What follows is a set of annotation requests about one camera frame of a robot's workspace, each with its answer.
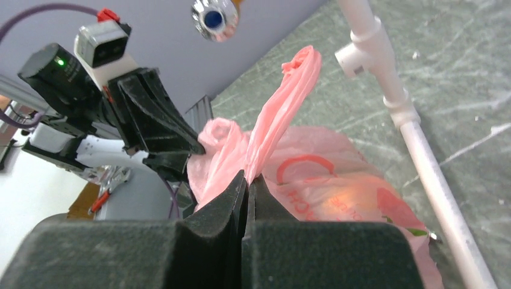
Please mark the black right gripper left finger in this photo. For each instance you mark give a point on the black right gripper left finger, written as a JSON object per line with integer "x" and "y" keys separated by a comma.
{"x": 200, "y": 251}

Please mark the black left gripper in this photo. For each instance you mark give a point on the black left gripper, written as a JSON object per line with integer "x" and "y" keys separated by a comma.
{"x": 148, "y": 120}

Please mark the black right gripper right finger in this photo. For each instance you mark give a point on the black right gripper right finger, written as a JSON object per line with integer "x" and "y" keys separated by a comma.
{"x": 279, "y": 251}

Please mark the pink plastic bag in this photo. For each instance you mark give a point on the pink plastic bag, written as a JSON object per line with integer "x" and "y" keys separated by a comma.
{"x": 315, "y": 173}

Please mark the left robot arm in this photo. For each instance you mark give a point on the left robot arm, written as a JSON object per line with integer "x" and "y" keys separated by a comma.
{"x": 79, "y": 131}

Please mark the blue faucet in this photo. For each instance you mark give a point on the blue faucet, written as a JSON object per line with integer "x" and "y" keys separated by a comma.
{"x": 216, "y": 20}

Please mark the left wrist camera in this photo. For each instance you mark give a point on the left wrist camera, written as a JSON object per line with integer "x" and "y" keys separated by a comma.
{"x": 101, "y": 48}

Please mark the white PVC pipe frame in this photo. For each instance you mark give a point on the white PVC pipe frame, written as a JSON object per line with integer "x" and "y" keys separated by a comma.
{"x": 371, "y": 51}

